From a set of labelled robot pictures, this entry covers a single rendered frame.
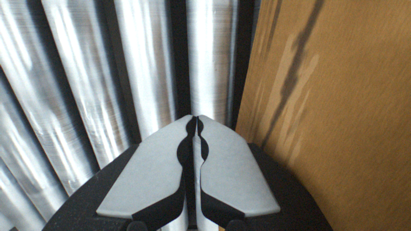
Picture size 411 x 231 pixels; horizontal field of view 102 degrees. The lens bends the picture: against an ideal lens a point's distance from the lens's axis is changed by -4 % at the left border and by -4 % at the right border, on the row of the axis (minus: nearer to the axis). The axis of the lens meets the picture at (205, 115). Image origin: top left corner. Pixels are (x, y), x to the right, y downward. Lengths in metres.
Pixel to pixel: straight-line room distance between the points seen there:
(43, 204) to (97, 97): 0.22
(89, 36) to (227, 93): 0.14
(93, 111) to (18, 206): 0.25
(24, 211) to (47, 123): 0.21
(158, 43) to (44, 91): 0.14
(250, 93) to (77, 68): 0.16
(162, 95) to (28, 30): 0.14
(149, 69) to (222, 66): 0.07
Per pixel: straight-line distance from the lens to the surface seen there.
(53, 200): 0.37
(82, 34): 0.20
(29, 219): 0.45
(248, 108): 0.16
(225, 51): 0.17
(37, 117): 0.26
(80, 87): 0.21
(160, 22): 0.18
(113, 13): 0.33
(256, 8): 0.19
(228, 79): 0.18
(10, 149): 0.32
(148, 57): 0.18
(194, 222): 0.39
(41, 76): 0.24
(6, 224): 0.50
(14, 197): 0.41
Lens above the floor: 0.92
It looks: 63 degrees down
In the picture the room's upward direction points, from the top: 178 degrees clockwise
